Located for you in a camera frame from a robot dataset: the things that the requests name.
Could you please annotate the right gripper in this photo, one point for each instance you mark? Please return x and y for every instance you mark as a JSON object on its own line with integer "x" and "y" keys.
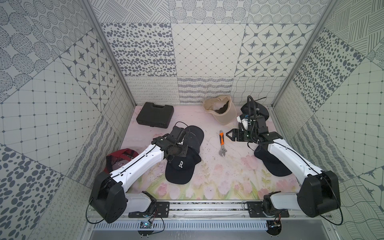
{"x": 236, "y": 132}

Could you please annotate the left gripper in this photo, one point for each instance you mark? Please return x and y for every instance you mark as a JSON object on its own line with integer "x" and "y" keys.
{"x": 182, "y": 148}

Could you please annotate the black cap with white logo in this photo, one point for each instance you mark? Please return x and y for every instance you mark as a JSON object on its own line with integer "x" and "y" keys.
{"x": 181, "y": 169}

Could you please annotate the beige baseball cap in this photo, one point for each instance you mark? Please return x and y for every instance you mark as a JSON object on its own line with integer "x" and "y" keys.
{"x": 221, "y": 108}

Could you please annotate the dark grey baseball cap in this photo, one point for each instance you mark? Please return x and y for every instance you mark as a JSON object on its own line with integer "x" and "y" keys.
{"x": 256, "y": 107}

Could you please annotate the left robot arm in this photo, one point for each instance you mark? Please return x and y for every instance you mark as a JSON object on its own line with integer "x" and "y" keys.
{"x": 108, "y": 196}

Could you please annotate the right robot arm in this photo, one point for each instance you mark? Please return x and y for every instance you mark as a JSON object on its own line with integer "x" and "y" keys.
{"x": 319, "y": 191}

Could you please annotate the black cap behind front cap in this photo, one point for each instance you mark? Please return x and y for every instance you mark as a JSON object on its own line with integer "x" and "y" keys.
{"x": 194, "y": 138}

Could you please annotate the black cap at right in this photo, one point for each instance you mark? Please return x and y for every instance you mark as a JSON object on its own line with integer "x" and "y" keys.
{"x": 271, "y": 162}

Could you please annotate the red baseball cap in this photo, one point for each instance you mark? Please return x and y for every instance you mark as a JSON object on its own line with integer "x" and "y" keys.
{"x": 118, "y": 159}

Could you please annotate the black plastic tool case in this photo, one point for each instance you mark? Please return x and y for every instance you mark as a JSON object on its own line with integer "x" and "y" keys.
{"x": 155, "y": 115}

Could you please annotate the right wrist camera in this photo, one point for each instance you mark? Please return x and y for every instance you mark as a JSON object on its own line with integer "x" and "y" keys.
{"x": 243, "y": 122}

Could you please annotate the orange handled adjustable wrench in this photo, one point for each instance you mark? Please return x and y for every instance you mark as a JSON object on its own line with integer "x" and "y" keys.
{"x": 222, "y": 151}

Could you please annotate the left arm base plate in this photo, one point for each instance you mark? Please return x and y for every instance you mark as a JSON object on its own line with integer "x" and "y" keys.
{"x": 158, "y": 209}

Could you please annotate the aluminium front rail frame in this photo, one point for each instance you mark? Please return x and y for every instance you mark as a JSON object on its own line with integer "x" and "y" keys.
{"x": 210, "y": 220}

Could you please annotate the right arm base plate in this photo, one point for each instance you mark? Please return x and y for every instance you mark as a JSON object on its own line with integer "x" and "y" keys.
{"x": 261, "y": 209}

